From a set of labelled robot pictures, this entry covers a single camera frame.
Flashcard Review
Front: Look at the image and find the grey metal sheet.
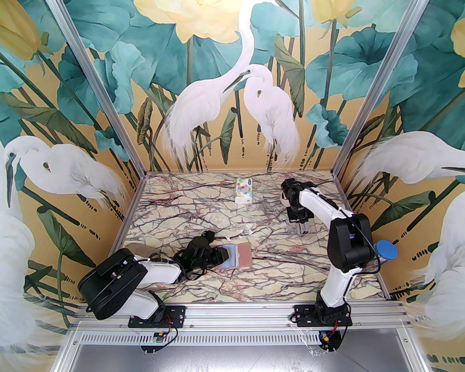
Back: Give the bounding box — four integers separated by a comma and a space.
54, 343, 427, 372

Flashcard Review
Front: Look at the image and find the clear jar with blue lid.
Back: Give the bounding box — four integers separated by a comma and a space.
374, 240, 398, 271

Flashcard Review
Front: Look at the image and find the black bracket with yellow connector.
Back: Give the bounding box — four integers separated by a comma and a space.
318, 327, 345, 352

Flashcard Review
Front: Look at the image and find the aluminium frame rail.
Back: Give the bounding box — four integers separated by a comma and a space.
69, 302, 415, 331

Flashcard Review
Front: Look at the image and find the white patterned tissue pack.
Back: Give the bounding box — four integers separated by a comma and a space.
235, 177, 255, 205

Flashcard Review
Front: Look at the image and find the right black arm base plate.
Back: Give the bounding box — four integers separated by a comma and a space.
294, 304, 353, 327

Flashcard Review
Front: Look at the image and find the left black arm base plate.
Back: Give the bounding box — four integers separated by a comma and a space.
129, 305, 186, 329

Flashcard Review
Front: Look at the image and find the pink leather card holder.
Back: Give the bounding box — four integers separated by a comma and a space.
219, 243, 252, 269

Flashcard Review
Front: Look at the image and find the aluminium frame post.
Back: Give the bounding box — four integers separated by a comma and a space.
331, 0, 425, 175
47, 0, 147, 175

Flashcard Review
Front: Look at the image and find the perforated metal strip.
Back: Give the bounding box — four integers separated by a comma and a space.
71, 330, 405, 345

